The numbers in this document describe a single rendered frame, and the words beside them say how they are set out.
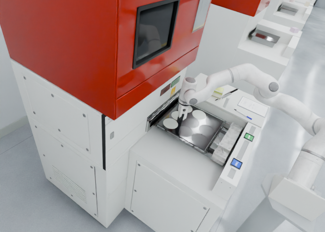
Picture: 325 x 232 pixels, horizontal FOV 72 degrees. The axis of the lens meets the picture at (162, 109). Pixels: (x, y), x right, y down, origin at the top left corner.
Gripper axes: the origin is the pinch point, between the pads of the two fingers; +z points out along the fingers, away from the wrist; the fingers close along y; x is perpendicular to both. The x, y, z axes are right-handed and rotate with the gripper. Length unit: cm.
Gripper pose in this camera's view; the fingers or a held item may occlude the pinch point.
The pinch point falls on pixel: (179, 119)
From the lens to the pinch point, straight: 151.4
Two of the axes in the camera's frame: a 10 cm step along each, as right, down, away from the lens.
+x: -9.9, -1.1, -1.0
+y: -0.1, -6.4, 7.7
